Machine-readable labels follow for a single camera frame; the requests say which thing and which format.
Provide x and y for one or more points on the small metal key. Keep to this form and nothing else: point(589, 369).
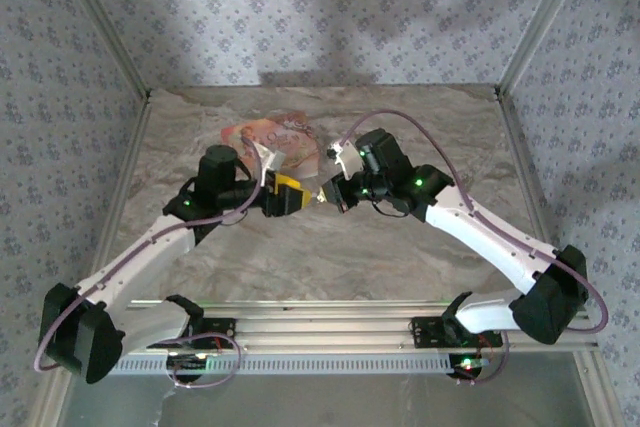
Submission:
point(316, 196)

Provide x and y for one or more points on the pink floral box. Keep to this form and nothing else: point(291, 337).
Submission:
point(295, 139)

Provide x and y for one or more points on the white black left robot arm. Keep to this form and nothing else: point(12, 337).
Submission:
point(130, 267)

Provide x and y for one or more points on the left controller board with LED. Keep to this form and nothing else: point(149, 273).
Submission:
point(192, 363)

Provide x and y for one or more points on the controller board with led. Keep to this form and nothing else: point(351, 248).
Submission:
point(192, 363)
point(467, 364)

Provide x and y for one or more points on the right controller board with LED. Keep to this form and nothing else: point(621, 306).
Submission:
point(467, 364)

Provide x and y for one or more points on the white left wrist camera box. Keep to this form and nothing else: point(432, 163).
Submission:
point(272, 157)

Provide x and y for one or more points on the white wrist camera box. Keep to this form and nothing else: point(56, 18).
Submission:
point(272, 157)
point(347, 159)

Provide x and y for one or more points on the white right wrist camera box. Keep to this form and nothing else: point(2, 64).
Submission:
point(347, 159)

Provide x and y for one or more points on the aluminium side rail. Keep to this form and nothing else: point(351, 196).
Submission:
point(120, 187)
point(525, 172)

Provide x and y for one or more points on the aluminium rail beam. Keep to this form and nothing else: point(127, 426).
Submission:
point(325, 327)

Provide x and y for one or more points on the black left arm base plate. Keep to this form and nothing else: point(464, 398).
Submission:
point(222, 329)

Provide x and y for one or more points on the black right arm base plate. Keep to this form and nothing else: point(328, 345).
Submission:
point(427, 332)

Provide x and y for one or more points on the aluminium frame post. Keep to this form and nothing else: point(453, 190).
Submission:
point(107, 27)
point(540, 22)

